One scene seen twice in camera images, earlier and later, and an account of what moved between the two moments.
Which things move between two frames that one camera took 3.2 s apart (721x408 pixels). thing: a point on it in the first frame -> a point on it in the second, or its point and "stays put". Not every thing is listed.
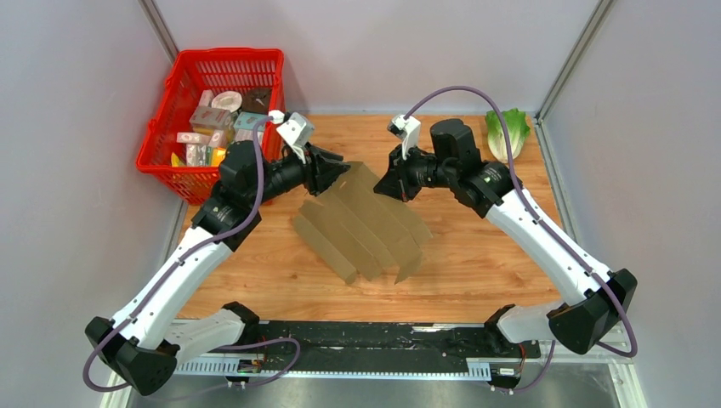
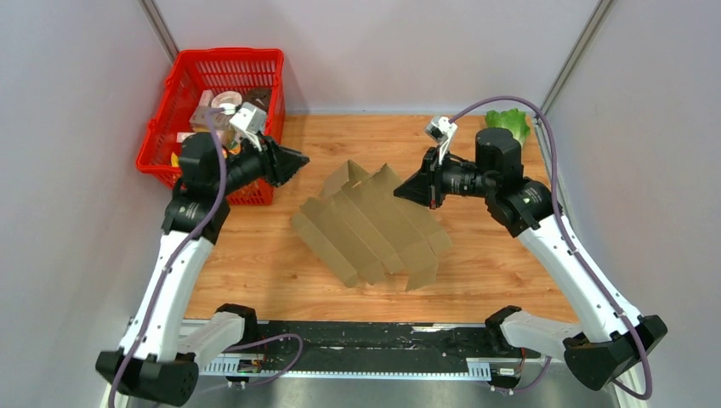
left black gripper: (323, 168) -> (279, 163)
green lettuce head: (518, 130) stays put
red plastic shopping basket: (190, 73) stays put
